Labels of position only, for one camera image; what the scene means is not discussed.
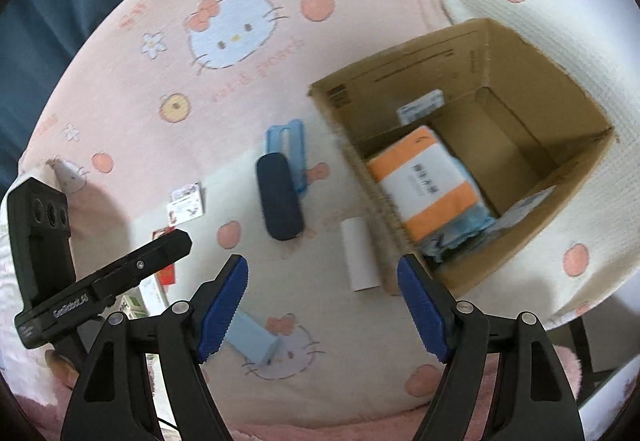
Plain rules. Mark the dark blue cloth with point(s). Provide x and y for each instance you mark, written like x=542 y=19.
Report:
x=45 y=21

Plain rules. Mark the pink cartoon printed blanket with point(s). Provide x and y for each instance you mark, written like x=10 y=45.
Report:
x=175 y=71

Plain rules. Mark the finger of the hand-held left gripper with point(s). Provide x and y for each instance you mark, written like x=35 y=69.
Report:
x=150 y=256

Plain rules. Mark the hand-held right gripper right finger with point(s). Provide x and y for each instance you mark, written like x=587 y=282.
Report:
x=425 y=311

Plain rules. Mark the dark blue glasses case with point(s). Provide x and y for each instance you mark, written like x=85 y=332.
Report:
x=279 y=196

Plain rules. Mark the orange and white tissue pack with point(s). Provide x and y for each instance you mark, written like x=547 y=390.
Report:
x=420 y=181

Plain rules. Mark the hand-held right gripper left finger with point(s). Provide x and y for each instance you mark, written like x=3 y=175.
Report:
x=222 y=306

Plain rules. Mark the red and white small packet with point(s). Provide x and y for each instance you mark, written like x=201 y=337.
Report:
x=167 y=273

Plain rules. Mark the light blue wet wipes pack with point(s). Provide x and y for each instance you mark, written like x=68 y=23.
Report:
x=460 y=233

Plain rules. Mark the small green packet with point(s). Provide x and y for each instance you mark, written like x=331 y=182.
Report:
x=132 y=307

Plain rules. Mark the light blue rectangular box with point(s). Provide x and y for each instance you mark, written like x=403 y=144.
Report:
x=255 y=336

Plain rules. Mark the brown cardboard box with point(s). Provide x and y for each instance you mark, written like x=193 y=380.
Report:
x=525 y=86

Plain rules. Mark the translucent blue plastic holder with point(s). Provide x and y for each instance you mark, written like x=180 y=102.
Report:
x=295 y=141

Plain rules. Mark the small white printed card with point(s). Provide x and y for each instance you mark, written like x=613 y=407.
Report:
x=186 y=205

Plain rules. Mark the white paper roll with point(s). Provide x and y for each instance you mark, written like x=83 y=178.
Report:
x=360 y=256

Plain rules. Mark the person's left hand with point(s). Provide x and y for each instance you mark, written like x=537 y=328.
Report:
x=62 y=363

